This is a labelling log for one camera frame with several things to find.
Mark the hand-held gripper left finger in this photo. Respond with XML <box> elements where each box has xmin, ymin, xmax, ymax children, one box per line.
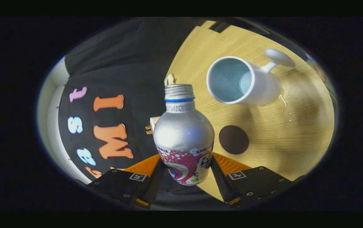
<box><xmin>85</xmin><ymin>154</ymin><xmax>166</xmax><ymax>209</ymax></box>

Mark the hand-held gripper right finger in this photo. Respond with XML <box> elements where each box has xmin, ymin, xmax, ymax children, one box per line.
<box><xmin>210</xmin><ymin>152</ymin><xmax>306</xmax><ymax>208</ymax></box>

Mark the dark brown round coaster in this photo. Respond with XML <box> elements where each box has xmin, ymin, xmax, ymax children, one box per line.
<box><xmin>219</xmin><ymin>125</ymin><xmax>249</xmax><ymax>155</ymax></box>

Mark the silver juice bottle pink label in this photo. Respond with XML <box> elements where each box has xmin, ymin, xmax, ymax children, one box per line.
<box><xmin>153</xmin><ymin>84</ymin><xmax>215</xmax><ymax>186</ymax></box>

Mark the white cup blue inside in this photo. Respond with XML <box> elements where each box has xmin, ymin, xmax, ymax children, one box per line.
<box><xmin>206</xmin><ymin>48</ymin><xmax>296</xmax><ymax>105</ymax></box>

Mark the white toaster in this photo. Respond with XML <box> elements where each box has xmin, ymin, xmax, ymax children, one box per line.
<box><xmin>150</xmin><ymin>116</ymin><xmax>161</xmax><ymax>133</ymax></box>

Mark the wooden table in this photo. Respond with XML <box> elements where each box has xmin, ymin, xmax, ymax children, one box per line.
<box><xmin>164</xmin><ymin>20</ymin><xmax>335</xmax><ymax>203</ymax></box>

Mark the black backdrop cloth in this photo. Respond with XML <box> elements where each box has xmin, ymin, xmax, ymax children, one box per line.
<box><xmin>58</xmin><ymin>17</ymin><xmax>229</xmax><ymax>209</ymax></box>

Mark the small black block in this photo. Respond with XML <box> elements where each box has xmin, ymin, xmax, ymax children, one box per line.
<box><xmin>209</xmin><ymin>22</ymin><xmax>231</xmax><ymax>33</ymax></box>

